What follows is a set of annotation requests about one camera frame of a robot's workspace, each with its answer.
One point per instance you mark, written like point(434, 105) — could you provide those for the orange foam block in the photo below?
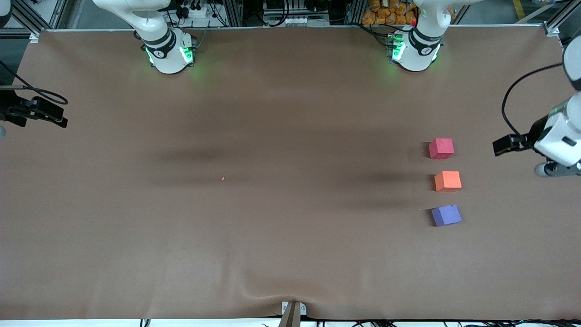
point(447, 181)

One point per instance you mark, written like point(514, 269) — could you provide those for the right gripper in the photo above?
point(10, 110)

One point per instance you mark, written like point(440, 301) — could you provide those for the aluminium frame post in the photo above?
point(230, 12)

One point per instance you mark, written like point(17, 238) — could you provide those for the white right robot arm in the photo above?
point(165, 54)

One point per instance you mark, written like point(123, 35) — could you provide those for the orange round object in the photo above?
point(375, 5)
point(368, 18)
point(410, 18)
point(401, 9)
point(386, 12)

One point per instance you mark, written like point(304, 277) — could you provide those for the purple foam block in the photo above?
point(446, 215)

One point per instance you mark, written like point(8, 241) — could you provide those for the white power strip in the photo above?
point(196, 11)

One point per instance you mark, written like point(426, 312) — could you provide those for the white terminal strip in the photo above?
point(295, 21)

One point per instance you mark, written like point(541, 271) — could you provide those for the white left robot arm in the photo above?
point(422, 50)

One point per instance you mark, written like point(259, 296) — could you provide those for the table edge clamp bracket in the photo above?
point(293, 311)

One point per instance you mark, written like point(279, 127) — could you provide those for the red foam block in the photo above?
point(441, 148)

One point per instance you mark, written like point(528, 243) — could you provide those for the large table cover sheet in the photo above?
point(290, 113)

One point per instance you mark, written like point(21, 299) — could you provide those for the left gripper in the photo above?
point(529, 138)

